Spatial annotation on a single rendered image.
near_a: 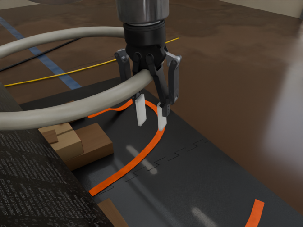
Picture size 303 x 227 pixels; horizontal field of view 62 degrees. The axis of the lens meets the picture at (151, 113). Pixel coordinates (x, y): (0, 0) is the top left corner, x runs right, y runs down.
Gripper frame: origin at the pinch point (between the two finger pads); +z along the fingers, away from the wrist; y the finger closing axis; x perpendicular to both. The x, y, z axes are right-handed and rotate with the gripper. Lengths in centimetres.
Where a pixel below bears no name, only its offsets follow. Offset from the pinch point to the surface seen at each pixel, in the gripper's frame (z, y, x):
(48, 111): -10.8, 8.2, 18.7
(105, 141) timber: 69, 60, -50
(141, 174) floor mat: 80, 33, -43
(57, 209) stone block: 13.2, 12.4, 21.7
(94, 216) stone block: 20.1, 8.1, 16.9
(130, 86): -10.7, -0.1, 7.1
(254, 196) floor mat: 84, -28, -55
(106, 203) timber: 67, 34, -12
